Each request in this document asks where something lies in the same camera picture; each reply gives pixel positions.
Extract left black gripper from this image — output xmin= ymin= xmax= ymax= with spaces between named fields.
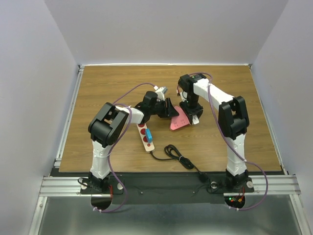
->
xmin=149 ymin=98 xmax=179 ymax=118

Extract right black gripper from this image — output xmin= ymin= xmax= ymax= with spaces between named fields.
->
xmin=179 ymin=93 xmax=202 ymax=123

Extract pink triangular power socket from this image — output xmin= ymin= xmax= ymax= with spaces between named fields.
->
xmin=170 ymin=106 xmax=190 ymax=131

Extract blue plug adapter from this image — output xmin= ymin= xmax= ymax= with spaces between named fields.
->
xmin=144 ymin=128 xmax=153 ymax=143

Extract white red power strip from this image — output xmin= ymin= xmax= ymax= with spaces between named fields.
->
xmin=137 ymin=124 xmax=155 ymax=152

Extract white charger block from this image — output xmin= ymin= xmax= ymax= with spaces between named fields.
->
xmin=192 ymin=115 xmax=199 ymax=125

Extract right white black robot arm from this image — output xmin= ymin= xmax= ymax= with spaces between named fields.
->
xmin=178 ymin=73 xmax=249 ymax=191

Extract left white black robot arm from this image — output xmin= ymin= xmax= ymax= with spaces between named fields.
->
xmin=88 ymin=91 xmax=179 ymax=193

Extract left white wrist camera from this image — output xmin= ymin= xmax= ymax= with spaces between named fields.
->
xmin=154 ymin=86 xmax=168 ymax=101

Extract black power strip cord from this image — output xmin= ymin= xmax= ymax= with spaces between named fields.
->
xmin=149 ymin=144 xmax=208 ymax=183

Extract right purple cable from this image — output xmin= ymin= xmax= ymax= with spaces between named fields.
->
xmin=176 ymin=72 xmax=268 ymax=212

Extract purple cable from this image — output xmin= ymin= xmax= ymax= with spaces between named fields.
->
xmin=91 ymin=83 xmax=158 ymax=213
xmin=176 ymin=72 xmax=268 ymax=212

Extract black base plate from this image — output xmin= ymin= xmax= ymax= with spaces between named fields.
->
xmin=78 ymin=172 xmax=254 ymax=209

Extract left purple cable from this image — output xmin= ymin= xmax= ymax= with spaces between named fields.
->
xmin=91 ymin=83 xmax=158 ymax=213

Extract aluminium frame rails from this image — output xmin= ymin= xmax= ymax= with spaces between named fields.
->
xmin=28 ymin=64 xmax=85 ymax=235

